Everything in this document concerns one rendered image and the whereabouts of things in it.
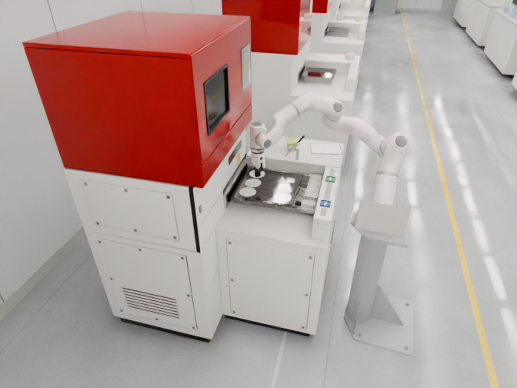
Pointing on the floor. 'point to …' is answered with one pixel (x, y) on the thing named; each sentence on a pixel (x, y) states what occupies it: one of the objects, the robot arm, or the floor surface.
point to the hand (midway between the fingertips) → (257, 173)
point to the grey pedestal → (378, 298)
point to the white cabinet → (272, 281)
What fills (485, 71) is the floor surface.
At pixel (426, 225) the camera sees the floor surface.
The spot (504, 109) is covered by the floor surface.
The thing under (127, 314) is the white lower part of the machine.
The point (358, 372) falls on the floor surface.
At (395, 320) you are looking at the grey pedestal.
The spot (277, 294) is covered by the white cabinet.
